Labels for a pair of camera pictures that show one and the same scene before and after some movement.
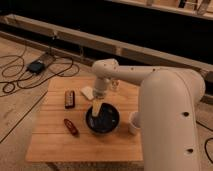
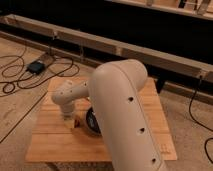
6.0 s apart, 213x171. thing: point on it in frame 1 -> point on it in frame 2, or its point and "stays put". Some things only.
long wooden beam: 129,54 stays put
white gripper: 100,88 -> 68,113
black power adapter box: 35,67 stays put
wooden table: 61,133 stays put
